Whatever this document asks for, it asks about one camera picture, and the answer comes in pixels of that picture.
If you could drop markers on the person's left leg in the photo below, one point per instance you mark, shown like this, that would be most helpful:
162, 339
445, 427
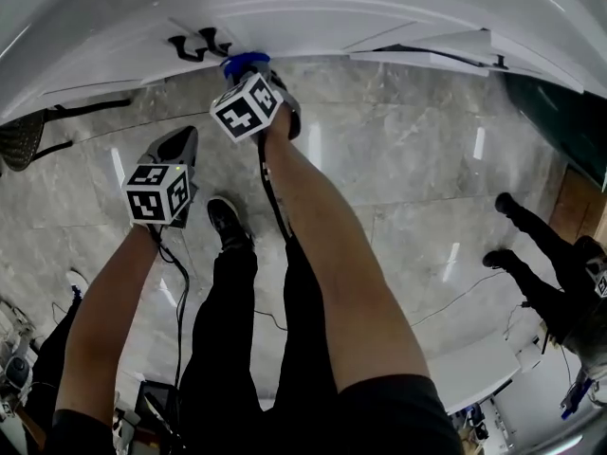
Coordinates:
218, 349

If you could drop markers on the white cabinet door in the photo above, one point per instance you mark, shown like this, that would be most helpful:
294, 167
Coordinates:
118, 64
450, 48
308, 41

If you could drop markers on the person's right leg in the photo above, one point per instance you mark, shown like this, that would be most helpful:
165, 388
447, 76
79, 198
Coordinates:
303, 363

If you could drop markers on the white table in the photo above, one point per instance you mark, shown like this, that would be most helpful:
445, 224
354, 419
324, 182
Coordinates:
474, 372

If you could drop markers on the dark green bin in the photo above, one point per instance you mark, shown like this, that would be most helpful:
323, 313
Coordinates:
559, 121

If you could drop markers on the person's left black shoe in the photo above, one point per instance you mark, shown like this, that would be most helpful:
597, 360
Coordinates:
227, 223

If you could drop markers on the person's black shirt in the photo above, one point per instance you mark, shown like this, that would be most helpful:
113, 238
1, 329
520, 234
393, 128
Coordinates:
403, 420

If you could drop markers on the blue cloth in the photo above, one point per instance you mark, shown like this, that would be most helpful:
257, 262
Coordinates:
242, 60

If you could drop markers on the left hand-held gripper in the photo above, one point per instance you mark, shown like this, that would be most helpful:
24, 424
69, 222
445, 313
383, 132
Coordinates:
156, 197

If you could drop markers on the person's leg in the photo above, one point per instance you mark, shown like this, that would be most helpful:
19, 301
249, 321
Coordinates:
303, 363
218, 349

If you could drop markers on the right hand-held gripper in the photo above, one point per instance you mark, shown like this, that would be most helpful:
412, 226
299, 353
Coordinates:
242, 112

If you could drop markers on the person's right forearm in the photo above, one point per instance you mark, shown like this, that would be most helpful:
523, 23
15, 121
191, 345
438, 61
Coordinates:
341, 278

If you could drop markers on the white robot machine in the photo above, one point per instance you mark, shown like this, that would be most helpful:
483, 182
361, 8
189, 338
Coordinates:
16, 368

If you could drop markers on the person's left forearm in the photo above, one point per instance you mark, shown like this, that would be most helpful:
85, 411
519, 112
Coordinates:
104, 311

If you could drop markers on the dark wicker chair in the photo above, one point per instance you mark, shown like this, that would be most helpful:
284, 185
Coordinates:
21, 140

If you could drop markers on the blue tool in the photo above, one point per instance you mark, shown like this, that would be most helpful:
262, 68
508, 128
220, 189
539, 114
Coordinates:
574, 398

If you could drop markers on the brown cardboard box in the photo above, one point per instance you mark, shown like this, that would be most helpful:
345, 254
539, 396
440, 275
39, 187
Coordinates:
576, 206

